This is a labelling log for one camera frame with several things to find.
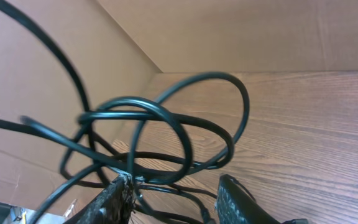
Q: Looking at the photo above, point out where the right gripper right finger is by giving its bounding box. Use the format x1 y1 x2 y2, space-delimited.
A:
216 174 281 224

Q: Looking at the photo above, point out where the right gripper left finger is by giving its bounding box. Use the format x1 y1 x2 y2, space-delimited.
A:
64 174 134 224

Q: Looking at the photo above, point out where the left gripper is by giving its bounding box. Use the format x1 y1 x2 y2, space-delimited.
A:
0 202 36 224

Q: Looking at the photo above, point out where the black USB cable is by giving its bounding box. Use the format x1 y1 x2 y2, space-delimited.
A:
59 124 217 224
0 0 250 224

